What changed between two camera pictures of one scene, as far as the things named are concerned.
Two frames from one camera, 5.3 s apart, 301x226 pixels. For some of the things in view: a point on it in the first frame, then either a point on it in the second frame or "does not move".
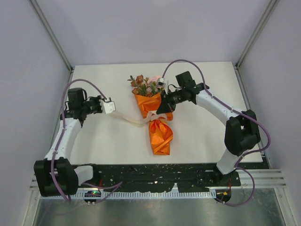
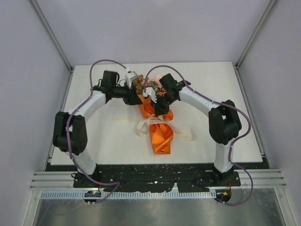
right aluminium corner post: (271, 6) does not move
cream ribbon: (134, 114) → (141, 125)
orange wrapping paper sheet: (161, 132) does not move
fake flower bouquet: (145, 87) does not move
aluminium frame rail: (263, 179) does not move
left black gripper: (97, 99) → (131, 98)
